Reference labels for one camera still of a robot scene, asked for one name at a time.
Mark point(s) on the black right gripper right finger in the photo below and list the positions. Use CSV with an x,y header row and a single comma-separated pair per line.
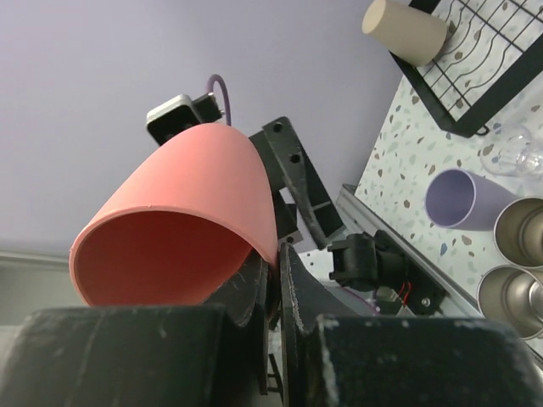
x,y
308,312

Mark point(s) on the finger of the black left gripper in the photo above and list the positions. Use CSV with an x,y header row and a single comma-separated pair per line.
x,y
297,189

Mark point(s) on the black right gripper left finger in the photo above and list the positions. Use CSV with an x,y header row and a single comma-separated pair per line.
x,y
245,296

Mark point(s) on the pink plastic cup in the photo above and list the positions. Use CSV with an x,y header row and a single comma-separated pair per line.
x,y
181,225

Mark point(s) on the beige plastic cup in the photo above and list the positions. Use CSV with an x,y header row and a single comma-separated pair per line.
x,y
408,33

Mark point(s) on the purple plastic cup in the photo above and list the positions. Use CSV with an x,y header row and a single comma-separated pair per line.
x,y
461,200

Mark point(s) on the black dish rack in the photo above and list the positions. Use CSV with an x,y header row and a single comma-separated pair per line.
x,y
492,52

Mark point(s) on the steel cup near pink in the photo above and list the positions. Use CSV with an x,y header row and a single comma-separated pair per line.
x,y
518,233

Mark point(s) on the clear glass cup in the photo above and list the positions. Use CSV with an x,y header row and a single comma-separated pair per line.
x,y
512,151

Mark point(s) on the aluminium table edge rail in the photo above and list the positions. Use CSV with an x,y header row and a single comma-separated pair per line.
x,y
457,260

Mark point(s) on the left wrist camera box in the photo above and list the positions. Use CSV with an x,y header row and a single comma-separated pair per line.
x,y
171,118

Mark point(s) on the steel cup near rail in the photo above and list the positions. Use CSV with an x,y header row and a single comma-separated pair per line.
x,y
513,296

